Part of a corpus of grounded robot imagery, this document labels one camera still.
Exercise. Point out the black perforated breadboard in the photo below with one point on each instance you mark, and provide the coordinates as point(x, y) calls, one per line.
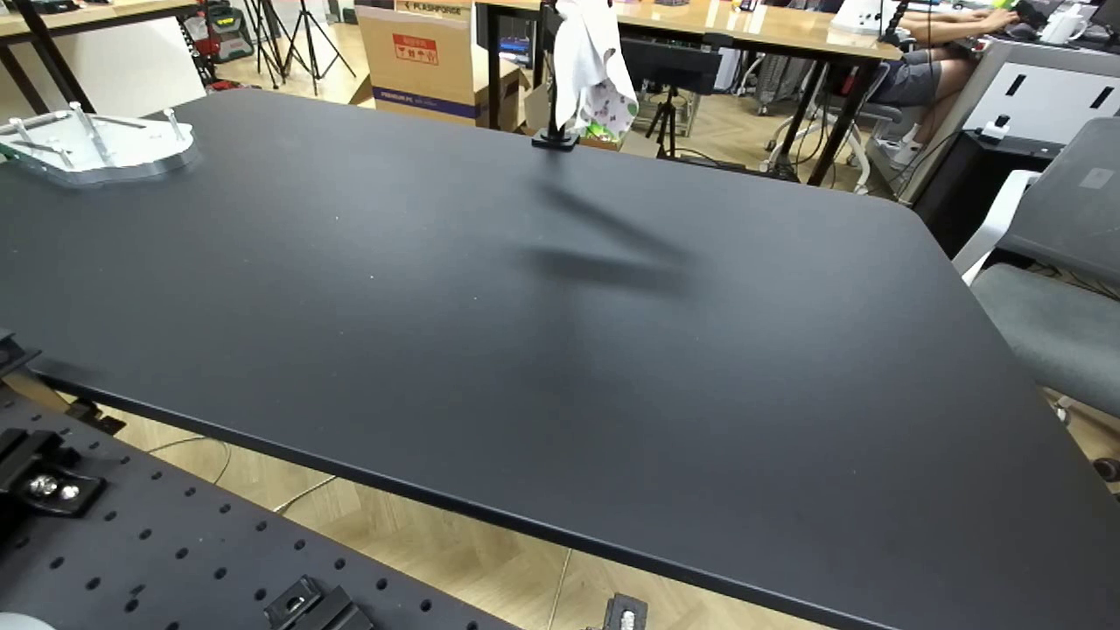
point(108, 537)

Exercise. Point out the white board panel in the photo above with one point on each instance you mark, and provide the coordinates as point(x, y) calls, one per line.
point(133, 67)

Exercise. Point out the seated person in background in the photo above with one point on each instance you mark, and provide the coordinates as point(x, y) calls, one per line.
point(931, 72)

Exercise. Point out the wooden desk in background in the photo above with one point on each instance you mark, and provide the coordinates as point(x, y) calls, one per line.
point(771, 30)

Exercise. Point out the black clamp stand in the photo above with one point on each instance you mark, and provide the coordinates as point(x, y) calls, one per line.
point(553, 134)

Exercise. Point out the white printed cloth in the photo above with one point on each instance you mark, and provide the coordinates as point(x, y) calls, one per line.
point(596, 85)

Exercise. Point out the clear plastic dish rack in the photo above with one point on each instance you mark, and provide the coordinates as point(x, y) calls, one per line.
point(76, 140)

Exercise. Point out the cardboard box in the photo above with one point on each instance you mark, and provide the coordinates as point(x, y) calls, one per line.
point(426, 62)

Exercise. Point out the grey office chair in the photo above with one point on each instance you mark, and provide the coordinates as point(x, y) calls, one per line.
point(1043, 265)

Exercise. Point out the black camera tripod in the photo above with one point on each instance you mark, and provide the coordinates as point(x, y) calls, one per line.
point(293, 46)

